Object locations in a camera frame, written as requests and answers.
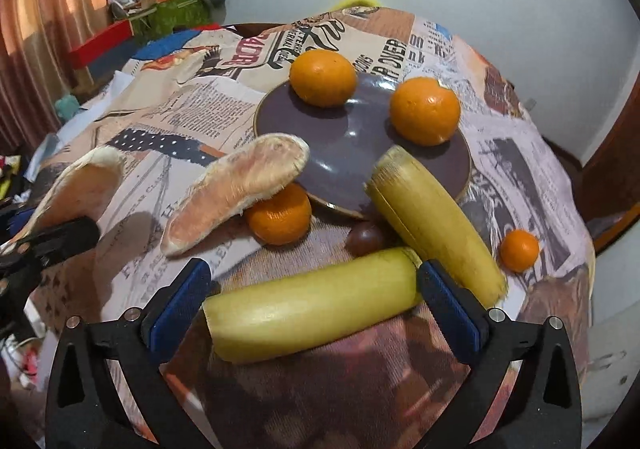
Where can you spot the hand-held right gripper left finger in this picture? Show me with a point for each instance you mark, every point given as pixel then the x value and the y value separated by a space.
pixel 181 306

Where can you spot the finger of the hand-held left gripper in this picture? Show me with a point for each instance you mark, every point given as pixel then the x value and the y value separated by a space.
pixel 65 240

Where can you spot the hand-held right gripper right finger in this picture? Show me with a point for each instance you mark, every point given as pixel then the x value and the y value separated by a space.
pixel 449 306

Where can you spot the peeled pomelo segment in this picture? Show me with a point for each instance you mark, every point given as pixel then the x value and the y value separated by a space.
pixel 75 184
pixel 235 189

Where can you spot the purple ceramic plate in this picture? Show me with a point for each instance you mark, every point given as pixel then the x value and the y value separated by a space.
pixel 340 149

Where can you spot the small orange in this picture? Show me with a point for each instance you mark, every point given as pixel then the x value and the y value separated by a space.
pixel 520 250

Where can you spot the dark brown round fruit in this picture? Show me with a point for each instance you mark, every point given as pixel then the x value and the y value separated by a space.
pixel 366 240

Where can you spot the medium orange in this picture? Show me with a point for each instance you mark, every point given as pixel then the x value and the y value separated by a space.
pixel 280 221

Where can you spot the newspaper print tablecloth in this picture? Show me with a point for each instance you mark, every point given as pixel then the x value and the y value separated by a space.
pixel 175 109

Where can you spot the large orange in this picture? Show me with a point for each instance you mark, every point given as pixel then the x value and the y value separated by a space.
pixel 425 111
pixel 323 78

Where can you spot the red box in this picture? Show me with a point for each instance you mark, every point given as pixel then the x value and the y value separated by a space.
pixel 100 41

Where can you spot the wooden door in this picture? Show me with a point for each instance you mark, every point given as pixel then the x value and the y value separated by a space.
pixel 612 164

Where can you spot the blue cloth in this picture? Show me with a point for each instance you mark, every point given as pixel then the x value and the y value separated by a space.
pixel 165 45

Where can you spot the pink curtain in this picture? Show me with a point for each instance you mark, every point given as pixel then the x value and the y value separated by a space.
pixel 45 14

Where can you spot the green box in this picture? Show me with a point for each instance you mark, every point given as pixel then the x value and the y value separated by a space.
pixel 175 14

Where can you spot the yellow chair back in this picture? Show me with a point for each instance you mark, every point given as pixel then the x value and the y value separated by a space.
pixel 356 3

